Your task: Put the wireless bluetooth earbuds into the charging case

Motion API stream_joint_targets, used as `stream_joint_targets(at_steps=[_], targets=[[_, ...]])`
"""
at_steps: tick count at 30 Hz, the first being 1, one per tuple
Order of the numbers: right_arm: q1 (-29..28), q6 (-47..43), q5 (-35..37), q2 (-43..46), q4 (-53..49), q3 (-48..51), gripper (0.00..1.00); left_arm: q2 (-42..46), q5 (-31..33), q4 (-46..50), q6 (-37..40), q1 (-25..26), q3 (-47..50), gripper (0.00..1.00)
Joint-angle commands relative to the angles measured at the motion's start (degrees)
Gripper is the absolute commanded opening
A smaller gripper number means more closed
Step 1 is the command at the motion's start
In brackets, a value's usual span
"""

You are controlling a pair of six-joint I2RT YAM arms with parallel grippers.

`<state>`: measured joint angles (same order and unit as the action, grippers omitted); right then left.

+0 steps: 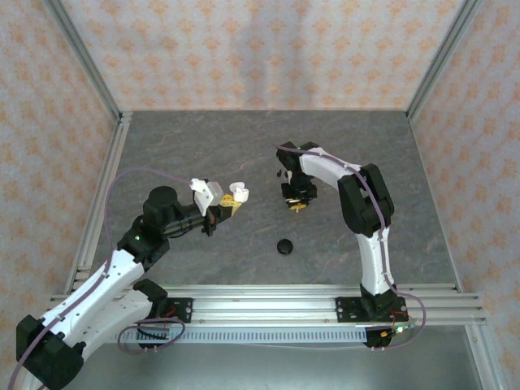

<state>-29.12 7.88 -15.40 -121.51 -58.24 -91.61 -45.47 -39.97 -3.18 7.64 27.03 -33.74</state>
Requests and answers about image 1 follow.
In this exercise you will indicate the small circuit board with leds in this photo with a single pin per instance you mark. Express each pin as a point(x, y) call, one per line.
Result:
point(396, 331)

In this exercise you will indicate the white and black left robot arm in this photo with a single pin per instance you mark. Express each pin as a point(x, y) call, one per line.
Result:
point(93, 292)

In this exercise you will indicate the black round cap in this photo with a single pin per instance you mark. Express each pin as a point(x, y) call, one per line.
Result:
point(285, 246)

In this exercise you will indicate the aluminium frame post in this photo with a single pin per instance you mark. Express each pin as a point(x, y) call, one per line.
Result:
point(440, 61)
point(87, 65)

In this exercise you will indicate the aluminium side rail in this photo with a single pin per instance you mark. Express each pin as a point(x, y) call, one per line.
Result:
point(101, 195)

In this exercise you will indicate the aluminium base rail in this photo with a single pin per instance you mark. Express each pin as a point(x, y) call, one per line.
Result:
point(264, 308)

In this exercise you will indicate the grey metal panel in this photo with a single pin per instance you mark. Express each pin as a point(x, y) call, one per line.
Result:
point(264, 367)

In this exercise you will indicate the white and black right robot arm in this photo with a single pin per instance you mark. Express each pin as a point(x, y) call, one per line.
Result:
point(371, 264)

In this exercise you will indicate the aluminium right frame post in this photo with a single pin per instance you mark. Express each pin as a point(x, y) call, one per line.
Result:
point(440, 61)

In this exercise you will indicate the aluminium left frame post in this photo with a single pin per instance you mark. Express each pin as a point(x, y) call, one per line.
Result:
point(87, 65)

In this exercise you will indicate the white earbud charging case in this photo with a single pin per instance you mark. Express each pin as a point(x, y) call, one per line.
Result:
point(240, 193)

